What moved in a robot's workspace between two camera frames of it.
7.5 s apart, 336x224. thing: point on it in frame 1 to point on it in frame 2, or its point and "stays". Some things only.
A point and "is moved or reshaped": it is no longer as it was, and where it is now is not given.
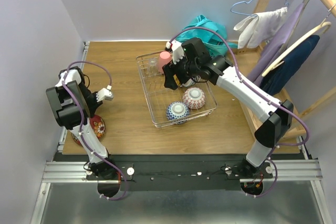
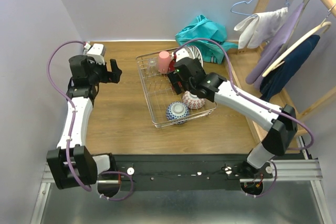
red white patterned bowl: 193,97 stays
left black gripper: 92,100 to 109,71
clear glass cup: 152,69 stays
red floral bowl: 98,126 is moved or reshaped
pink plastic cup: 164,58 stays
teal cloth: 215,44 stays
